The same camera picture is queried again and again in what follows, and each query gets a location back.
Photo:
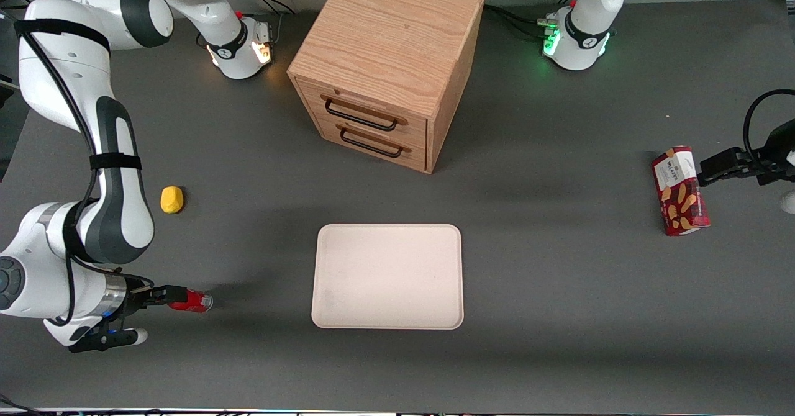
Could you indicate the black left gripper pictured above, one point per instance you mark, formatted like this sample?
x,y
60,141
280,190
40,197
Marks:
x,y
765,162

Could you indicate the red coke bottle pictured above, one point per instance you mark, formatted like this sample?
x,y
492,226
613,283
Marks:
x,y
197,302

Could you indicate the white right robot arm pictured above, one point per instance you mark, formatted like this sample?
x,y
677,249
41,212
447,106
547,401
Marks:
x,y
118,217

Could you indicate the cream rectangular tray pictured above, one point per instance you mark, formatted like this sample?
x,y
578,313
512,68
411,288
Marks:
x,y
388,276

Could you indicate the dark grey table mat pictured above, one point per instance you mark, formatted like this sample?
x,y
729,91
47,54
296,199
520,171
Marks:
x,y
559,316

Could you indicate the red cookie box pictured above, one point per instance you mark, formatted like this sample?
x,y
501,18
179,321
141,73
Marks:
x,y
680,198

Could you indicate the yellow lemon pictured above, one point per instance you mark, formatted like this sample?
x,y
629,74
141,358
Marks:
x,y
172,199

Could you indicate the wooden two-drawer cabinet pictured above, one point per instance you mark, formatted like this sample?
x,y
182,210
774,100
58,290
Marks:
x,y
385,31

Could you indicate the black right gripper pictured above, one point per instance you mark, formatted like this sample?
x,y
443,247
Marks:
x,y
136,300

